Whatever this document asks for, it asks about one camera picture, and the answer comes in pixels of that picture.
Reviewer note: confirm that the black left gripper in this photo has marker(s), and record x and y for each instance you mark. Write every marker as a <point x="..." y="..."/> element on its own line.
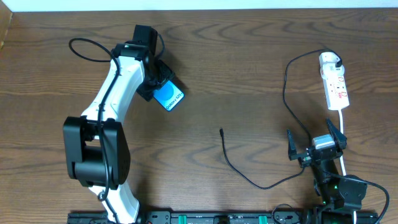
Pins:
<point x="148" y="91"/>

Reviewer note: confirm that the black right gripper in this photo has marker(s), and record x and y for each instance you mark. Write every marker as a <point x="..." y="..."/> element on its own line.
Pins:
<point x="315" y="152"/>

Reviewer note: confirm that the blue Galaxy smartphone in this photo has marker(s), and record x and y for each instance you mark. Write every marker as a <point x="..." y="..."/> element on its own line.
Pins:
<point x="169" y="96"/>

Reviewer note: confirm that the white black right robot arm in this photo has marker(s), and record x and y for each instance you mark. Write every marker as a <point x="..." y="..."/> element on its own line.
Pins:
<point x="341" y="195"/>

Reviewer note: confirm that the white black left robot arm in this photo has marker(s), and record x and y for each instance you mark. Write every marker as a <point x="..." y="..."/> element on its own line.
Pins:
<point x="97" y="153"/>

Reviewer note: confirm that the white power strip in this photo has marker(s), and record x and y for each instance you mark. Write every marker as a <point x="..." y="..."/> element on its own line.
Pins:
<point x="332" y="73"/>

